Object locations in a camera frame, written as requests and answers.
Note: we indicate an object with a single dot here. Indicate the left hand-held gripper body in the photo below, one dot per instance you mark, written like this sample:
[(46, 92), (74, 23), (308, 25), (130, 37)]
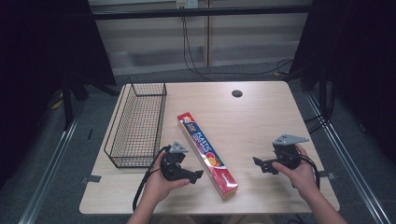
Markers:
[(171, 168)]

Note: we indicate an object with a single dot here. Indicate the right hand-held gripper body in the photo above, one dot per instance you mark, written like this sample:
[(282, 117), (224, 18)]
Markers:
[(288, 155)]

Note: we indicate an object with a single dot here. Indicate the long red blue wrap box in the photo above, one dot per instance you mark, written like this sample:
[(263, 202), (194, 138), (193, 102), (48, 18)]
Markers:
[(202, 149)]

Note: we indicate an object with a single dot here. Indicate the person's left hand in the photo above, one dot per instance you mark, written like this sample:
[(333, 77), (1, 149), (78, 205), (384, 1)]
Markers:
[(158, 186)]

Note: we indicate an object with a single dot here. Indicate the person's right hand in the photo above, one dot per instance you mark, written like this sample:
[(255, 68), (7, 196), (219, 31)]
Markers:
[(303, 177)]

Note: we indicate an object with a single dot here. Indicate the grey tape strip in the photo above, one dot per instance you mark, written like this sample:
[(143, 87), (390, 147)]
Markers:
[(91, 179), (328, 175)]

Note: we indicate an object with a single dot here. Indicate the round dark table grommet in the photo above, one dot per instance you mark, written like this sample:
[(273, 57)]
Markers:
[(237, 93)]

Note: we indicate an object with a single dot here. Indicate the black curtain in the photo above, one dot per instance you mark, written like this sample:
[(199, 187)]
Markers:
[(40, 62), (358, 62)]

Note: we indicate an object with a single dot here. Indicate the black metal stand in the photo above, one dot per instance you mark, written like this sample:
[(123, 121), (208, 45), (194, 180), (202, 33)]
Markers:
[(67, 105)]

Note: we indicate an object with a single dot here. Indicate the black horizontal metal bar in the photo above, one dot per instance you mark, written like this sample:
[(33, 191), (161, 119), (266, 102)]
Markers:
[(199, 12)]

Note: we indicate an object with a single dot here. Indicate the metal floor rail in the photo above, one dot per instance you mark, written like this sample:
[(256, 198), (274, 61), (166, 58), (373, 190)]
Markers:
[(46, 174), (351, 174)]

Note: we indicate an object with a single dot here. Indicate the white wall power outlet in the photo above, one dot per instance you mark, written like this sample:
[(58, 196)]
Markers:
[(186, 3)]

